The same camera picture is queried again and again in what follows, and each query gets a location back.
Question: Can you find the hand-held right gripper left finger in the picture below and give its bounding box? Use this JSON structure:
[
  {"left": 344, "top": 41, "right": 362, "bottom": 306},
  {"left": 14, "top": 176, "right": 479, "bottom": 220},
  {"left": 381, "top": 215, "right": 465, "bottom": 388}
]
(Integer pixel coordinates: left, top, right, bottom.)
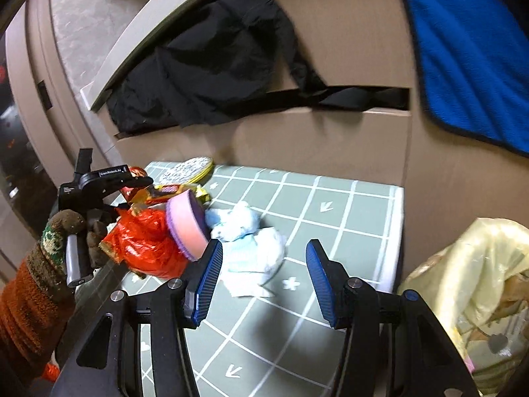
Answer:
[{"left": 52, "top": 239, "right": 226, "bottom": 397}]

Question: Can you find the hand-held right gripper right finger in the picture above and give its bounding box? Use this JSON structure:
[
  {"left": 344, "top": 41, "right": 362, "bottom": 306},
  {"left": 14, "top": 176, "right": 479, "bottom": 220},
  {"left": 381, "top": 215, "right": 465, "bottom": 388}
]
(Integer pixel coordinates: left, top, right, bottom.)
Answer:
[{"left": 305, "top": 239, "right": 480, "bottom": 397}]

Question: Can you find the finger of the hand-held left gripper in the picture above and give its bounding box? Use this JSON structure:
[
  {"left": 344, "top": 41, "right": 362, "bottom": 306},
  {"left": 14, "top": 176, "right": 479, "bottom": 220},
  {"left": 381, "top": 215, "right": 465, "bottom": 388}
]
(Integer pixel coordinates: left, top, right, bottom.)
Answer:
[{"left": 120, "top": 175, "right": 155, "bottom": 194}]

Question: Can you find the orange gold snack wrapper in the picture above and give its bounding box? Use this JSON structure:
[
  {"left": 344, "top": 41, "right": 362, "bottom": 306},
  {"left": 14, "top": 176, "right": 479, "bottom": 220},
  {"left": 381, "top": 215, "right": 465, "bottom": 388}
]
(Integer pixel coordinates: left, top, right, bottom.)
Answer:
[{"left": 118, "top": 165, "right": 187, "bottom": 212}]

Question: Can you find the pink round sponge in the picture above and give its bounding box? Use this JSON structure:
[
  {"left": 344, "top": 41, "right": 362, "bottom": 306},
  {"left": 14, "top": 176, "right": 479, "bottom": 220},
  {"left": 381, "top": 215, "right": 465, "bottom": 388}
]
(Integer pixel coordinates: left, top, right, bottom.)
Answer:
[{"left": 165, "top": 190, "right": 212, "bottom": 262}]

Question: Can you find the white tissue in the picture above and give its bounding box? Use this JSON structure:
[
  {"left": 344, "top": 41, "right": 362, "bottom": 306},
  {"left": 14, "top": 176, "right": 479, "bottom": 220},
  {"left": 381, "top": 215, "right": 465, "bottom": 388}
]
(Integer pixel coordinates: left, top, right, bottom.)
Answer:
[{"left": 221, "top": 227, "right": 288, "bottom": 299}]

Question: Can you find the red plastic bag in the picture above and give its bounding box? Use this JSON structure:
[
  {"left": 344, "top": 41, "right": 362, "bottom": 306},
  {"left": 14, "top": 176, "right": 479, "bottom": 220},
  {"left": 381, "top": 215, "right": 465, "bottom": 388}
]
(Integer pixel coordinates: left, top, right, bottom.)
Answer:
[{"left": 99, "top": 208, "right": 196, "bottom": 281}]

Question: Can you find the yellow plastic bag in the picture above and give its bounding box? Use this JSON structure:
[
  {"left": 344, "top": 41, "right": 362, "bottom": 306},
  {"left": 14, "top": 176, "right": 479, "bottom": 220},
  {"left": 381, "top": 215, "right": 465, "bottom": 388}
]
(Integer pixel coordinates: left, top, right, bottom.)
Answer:
[{"left": 396, "top": 217, "right": 529, "bottom": 397}]

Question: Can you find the person's left hand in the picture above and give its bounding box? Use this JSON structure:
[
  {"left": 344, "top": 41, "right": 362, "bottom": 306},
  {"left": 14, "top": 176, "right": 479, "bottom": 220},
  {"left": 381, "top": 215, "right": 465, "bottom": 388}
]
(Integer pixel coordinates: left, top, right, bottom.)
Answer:
[{"left": 40, "top": 209, "right": 111, "bottom": 288}]

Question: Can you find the round white patterned pad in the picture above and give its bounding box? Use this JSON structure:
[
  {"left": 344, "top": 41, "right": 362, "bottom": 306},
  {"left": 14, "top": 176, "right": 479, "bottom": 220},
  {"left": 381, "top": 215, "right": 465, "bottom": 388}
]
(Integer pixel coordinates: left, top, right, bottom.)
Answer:
[{"left": 158, "top": 156, "right": 215, "bottom": 187}]

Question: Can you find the light blue crumpled tissue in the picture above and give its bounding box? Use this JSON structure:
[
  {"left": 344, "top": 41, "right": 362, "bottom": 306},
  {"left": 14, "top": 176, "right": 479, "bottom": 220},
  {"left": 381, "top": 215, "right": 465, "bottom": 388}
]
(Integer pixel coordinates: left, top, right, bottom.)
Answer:
[{"left": 204, "top": 200, "right": 262, "bottom": 243}]

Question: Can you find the green checked mat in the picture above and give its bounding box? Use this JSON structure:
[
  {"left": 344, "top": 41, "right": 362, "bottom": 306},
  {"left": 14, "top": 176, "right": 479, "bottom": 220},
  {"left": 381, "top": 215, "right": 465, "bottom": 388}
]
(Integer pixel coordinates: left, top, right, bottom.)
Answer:
[{"left": 54, "top": 160, "right": 405, "bottom": 397}]

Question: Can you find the dark glass door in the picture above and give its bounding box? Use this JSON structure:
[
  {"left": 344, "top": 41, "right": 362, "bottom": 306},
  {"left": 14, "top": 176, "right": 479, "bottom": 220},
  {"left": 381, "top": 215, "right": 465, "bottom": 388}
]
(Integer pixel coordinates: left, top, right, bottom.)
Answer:
[{"left": 0, "top": 35, "right": 59, "bottom": 226}]

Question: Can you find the black door latch plate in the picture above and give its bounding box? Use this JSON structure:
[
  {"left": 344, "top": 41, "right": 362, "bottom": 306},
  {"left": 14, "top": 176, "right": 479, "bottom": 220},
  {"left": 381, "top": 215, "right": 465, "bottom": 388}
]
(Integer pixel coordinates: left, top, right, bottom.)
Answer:
[{"left": 37, "top": 80, "right": 53, "bottom": 112}]

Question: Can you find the cardboard box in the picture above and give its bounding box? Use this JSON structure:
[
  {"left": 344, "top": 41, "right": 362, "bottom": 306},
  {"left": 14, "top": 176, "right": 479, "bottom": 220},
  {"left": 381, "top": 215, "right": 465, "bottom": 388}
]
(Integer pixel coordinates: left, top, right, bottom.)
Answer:
[{"left": 109, "top": 0, "right": 529, "bottom": 298}]

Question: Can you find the black cloth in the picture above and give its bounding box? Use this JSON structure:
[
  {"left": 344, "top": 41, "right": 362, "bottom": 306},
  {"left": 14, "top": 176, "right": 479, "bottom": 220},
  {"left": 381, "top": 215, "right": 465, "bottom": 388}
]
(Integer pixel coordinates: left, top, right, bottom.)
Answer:
[{"left": 106, "top": 0, "right": 411, "bottom": 135}]

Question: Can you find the white shelf board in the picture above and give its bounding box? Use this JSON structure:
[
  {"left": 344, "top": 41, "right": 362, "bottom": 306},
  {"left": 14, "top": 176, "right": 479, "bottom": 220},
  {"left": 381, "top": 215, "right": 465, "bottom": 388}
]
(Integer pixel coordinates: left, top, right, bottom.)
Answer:
[{"left": 80, "top": 0, "right": 267, "bottom": 113}]

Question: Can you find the blue towel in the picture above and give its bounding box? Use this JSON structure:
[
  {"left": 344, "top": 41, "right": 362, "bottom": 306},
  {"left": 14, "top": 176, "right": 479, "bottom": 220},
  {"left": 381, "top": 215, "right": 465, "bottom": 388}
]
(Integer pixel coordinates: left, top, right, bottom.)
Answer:
[{"left": 389, "top": 0, "right": 529, "bottom": 156}]

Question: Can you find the beige door frame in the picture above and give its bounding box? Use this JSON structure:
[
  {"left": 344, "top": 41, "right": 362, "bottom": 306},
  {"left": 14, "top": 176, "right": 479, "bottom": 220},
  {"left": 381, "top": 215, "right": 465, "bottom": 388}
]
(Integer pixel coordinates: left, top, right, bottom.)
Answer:
[{"left": 4, "top": 0, "right": 121, "bottom": 216}]

